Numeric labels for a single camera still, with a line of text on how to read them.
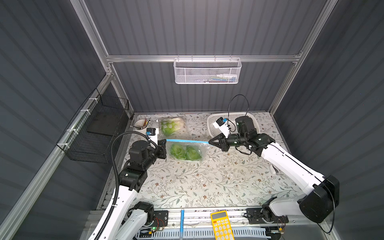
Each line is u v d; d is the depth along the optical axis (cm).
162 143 71
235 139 63
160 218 72
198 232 71
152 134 60
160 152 63
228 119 64
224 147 64
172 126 102
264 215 68
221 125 64
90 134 72
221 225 71
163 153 64
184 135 106
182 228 71
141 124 103
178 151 87
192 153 79
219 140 68
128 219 58
